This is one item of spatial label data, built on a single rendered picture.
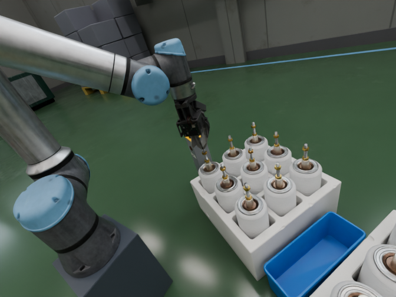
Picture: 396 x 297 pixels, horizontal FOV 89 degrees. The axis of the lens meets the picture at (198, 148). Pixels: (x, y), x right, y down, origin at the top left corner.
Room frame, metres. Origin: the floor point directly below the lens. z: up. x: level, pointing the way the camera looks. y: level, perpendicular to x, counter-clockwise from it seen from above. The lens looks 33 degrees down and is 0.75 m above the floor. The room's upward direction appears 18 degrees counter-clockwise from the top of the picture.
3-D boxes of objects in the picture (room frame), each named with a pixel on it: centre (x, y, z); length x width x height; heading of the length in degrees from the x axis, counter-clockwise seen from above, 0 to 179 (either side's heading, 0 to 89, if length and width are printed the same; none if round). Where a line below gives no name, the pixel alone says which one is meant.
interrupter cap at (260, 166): (0.54, -0.17, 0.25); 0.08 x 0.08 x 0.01
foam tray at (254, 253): (0.54, -0.17, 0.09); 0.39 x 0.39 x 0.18; 19
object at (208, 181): (0.62, -0.02, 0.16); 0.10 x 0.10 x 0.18
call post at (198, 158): (0.79, 0.00, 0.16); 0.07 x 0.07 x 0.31; 19
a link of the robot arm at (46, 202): (0.39, 0.36, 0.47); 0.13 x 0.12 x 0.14; 13
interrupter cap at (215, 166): (0.62, -0.02, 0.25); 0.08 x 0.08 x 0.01
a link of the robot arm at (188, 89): (0.60, -0.01, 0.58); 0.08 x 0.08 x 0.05
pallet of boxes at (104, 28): (4.35, 1.07, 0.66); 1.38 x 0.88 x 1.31; 46
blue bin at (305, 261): (0.28, -0.22, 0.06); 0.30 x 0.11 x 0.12; 109
